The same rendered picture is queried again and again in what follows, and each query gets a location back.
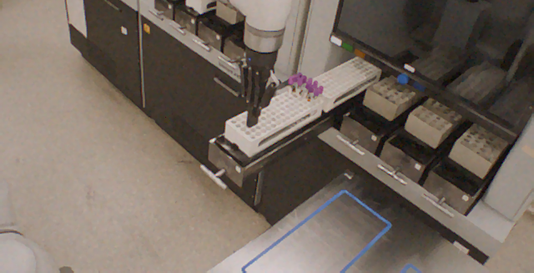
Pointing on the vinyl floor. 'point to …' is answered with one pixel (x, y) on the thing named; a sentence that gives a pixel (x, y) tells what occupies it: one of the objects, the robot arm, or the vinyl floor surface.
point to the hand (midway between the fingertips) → (253, 113)
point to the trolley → (349, 238)
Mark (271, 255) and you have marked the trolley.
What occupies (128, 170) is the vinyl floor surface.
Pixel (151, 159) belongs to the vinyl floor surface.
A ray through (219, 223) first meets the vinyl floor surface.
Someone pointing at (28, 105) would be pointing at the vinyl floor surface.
